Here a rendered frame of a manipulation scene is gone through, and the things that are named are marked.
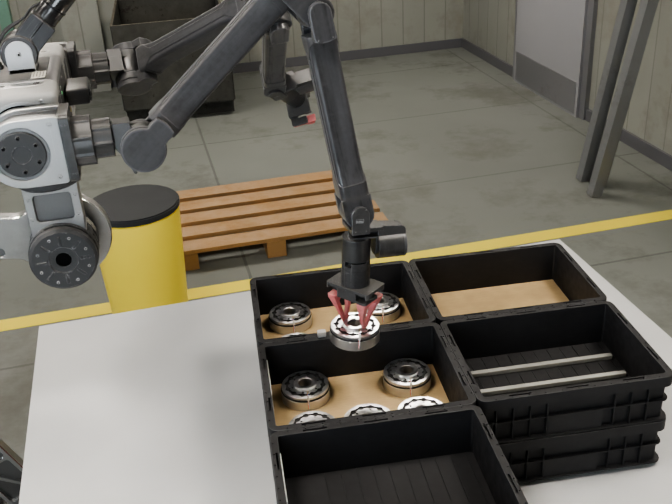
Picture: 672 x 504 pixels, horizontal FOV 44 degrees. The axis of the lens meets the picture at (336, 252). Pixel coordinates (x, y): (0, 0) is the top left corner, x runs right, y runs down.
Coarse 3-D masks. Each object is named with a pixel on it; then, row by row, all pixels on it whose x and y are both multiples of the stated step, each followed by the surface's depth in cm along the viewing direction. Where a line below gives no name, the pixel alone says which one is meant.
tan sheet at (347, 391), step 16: (432, 368) 187; (336, 384) 184; (352, 384) 184; (368, 384) 183; (432, 384) 182; (336, 400) 179; (352, 400) 178; (368, 400) 178; (384, 400) 178; (400, 400) 178; (448, 400) 177; (288, 416) 175; (336, 416) 174
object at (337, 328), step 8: (352, 312) 179; (336, 320) 176; (376, 320) 176; (336, 328) 174; (344, 328) 173; (368, 328) 173; (376, 328) 173; (344, 336) 170; (352, 336) 170; (368, 336) 171
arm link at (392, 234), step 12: (360, 216) 160; (348, 228) 164; (360, 228) 161; (372, 228) 163; (384, 228) 165; (396, 228) 165; (384, 240) 165; (396, 240) 165; (384, 252) 165; (396, 252) 166
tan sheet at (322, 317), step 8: (352, 304) 214; (400, 304) 212; (312, 312) 211; (320, 312) 211; (328, 312) 211; (336, 312) 211; (408, 312) 209; (264, 320) 209; (312, 320) 208; (320, 320) 208; (328, 320) 207; (400, 320) 206; (408, 320) 206; (264, 328) 206; (312, 328) 204; (320, 328) 204; (328, 328) 204; (264, 336) 202; (272, 336) 202; (280, 336) 202
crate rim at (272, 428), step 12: (420, 324) 185; (432, 324) 185; (444, 336) 180; (264, 348) 180; (444, 348) 176; (264, 360) 178; (456, 360) 172; (264, 372) 172; (456, 372) 169; (264, 384) 169; (468, 384) 165; (264, 396) 165; (468, 396) 162; (408, 408) 159; (420, 408) 159; (432, 408) 159; (324, 420) 157; (336, 420) 157; (348, 420) 157
